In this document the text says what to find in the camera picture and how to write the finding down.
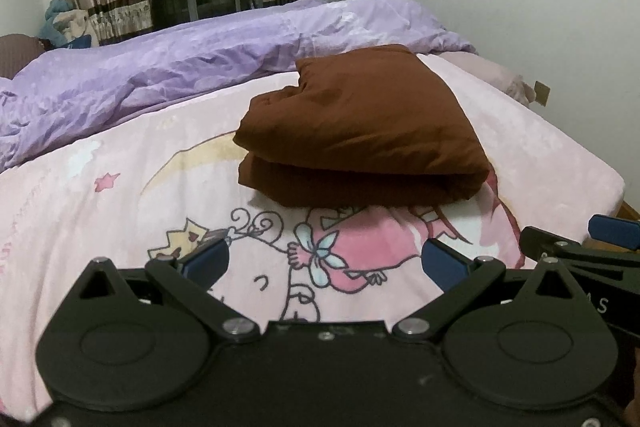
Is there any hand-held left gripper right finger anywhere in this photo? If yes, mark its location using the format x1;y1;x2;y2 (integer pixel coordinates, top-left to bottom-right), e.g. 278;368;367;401
393;239;576;339

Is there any pink printed blanket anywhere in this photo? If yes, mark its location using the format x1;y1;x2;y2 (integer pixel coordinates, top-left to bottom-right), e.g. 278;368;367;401
0;52;626;423

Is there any pile of clothes by window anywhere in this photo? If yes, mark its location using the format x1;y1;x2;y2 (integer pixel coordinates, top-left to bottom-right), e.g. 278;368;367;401
44;0;101;51

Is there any purple duvet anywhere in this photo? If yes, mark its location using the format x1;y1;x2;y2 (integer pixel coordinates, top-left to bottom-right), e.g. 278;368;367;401
0;0;478;172

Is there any dusty pink pillow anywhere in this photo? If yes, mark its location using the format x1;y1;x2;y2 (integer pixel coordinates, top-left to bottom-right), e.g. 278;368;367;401
439;51;537;106

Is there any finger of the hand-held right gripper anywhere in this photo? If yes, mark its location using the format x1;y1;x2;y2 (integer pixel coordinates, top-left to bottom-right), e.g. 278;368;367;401
519;226;640;269
588;214;640;251

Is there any brown garment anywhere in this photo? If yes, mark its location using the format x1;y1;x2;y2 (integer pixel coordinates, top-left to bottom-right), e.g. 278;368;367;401
233;44;492;209

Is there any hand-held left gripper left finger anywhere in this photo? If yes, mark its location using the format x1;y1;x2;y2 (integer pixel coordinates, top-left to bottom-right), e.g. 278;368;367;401
75;234;261;341

